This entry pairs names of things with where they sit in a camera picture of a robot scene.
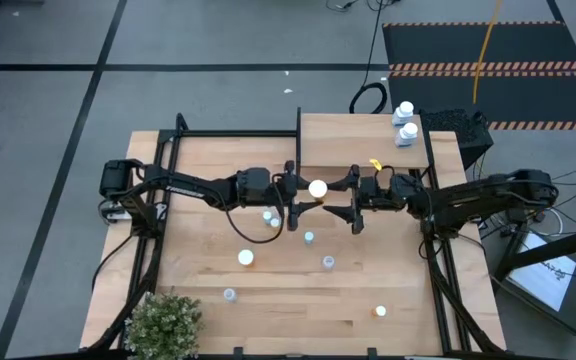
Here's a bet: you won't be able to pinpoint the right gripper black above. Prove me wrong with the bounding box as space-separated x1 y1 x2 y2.
322 163 412 236

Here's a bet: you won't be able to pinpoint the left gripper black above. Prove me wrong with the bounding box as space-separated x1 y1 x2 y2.
237 159 324 232

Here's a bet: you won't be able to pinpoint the white bottle blue label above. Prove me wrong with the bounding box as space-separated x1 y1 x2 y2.
391 101 415 127
394 123 420 150

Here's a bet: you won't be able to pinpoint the wooden shelf black legs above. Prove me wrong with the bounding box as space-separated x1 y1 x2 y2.
295 106 438 189

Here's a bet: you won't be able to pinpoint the black perforated box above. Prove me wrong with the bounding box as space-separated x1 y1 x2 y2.
420 108 495 170

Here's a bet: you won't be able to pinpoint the black mat hazard stripes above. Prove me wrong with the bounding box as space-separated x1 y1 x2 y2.
381 20 576 132

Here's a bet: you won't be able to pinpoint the green potted plant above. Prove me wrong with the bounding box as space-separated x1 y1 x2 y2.
124 291 204 360

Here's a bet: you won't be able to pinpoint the white printed sheet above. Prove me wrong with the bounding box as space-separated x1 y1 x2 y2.
507 234 576 312

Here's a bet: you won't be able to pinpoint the black metal stand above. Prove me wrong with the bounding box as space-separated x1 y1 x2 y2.
487 222 576 351

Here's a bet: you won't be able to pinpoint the black coiled floor cable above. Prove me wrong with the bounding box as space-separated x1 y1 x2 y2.
348 0 389 115

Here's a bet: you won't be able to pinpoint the thick yellow cable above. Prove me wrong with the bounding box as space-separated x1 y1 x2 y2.
471 0 503 105

